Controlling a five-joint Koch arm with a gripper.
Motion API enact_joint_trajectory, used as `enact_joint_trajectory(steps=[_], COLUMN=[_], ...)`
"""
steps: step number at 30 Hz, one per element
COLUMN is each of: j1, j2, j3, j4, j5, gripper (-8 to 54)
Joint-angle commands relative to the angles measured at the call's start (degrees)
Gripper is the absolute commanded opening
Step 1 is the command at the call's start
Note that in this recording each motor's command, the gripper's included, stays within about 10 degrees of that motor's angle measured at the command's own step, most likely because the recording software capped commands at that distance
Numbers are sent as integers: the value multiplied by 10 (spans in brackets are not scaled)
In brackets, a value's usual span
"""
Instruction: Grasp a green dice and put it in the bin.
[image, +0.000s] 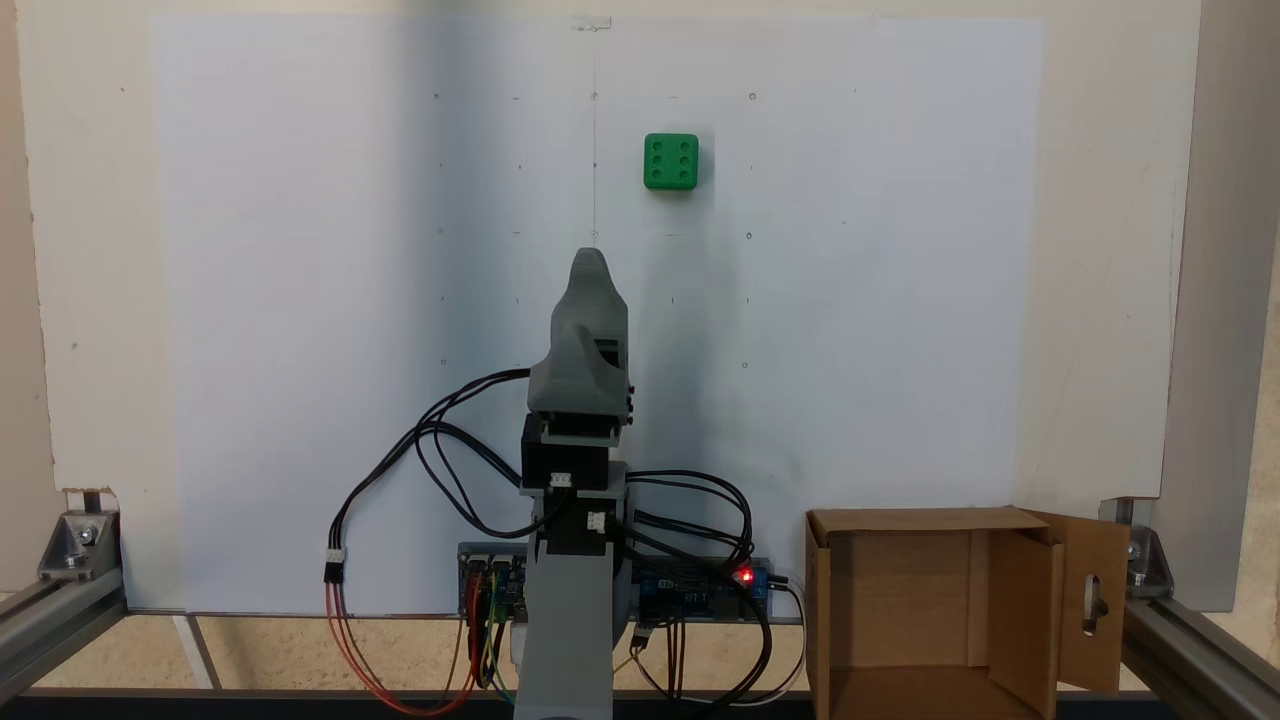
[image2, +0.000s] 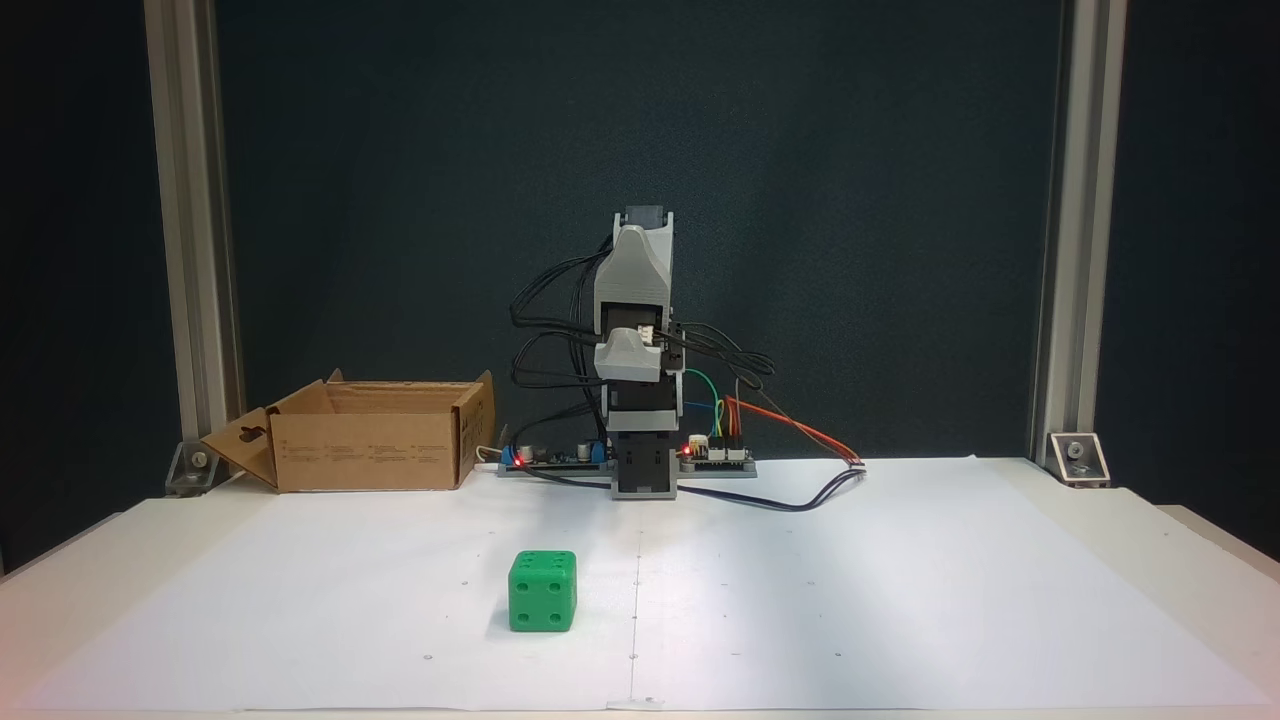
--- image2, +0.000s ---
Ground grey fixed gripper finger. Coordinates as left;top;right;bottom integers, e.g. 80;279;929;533
594;327;668;382

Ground green dice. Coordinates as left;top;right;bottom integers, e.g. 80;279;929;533
508;550;578;634

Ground blue circuit board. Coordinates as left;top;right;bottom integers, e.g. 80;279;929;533
496;433;612;480

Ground brown cardboard box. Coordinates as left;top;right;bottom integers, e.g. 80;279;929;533
200;369;497;493

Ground black servo cable loops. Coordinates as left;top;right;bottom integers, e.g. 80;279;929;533
664;318;778;389
508;235;613;427

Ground green jumper wire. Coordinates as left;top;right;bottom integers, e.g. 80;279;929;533
684;370;725;441

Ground orange red jumper wires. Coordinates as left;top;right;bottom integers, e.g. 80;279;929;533
724;394;867;468

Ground black cable with white connector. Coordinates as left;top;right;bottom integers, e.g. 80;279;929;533
680;462;869;514

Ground metal corner bracket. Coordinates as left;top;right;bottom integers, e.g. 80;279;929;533
1047;431;1112;489
165;440;217;497

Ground aluminium frame post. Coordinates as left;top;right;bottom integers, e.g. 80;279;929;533
144;0;247;473
1029;0;1129;467

